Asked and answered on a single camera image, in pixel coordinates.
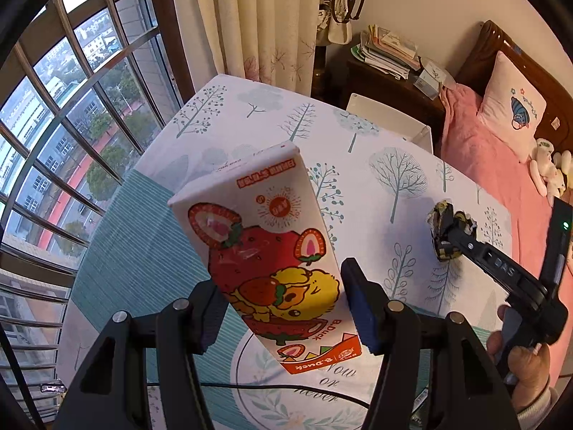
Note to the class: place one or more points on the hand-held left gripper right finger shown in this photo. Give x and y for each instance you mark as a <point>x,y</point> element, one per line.
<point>362,313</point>

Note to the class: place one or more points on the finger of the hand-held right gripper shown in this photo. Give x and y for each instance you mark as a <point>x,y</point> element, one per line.
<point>463,239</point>

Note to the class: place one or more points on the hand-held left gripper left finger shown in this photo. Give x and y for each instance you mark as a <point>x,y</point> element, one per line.
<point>208,318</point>

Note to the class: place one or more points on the gold black wrapper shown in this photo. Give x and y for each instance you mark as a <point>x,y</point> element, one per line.
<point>436,226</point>

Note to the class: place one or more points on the strawberry print carton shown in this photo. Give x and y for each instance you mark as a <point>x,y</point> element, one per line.
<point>268,242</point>

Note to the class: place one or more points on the person's right forearm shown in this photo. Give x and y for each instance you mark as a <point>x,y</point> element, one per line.
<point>539,412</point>

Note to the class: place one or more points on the person's right hand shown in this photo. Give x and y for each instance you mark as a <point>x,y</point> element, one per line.
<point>530,376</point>

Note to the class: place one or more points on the pink bed blanket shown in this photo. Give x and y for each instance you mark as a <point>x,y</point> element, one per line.
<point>492,188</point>

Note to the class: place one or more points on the white plush toy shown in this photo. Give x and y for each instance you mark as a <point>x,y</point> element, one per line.
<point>548,165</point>

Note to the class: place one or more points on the white chair back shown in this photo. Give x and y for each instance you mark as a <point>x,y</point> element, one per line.
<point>385,116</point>

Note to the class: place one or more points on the pink embroidered pillow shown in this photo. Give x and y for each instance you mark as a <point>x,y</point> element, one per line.
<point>506,98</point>

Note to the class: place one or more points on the small white box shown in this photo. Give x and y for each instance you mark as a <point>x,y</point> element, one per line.
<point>432,76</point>

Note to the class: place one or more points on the dark wooden nightstand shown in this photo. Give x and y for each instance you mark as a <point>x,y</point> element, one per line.
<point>385,87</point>

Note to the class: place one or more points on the wooden headboard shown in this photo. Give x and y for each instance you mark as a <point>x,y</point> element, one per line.
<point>555,76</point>

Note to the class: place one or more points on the stack of papers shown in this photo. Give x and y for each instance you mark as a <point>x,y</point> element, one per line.
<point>385,49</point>

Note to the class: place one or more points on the tree print tablecloth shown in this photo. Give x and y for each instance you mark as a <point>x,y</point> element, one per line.
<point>277,112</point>

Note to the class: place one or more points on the hanging bags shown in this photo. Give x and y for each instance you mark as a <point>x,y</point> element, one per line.
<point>342,4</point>

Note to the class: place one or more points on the cream curtain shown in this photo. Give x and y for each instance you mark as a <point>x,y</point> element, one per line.
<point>259,18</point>

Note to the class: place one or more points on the barred window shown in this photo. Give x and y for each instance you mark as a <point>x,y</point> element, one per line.
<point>67,22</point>

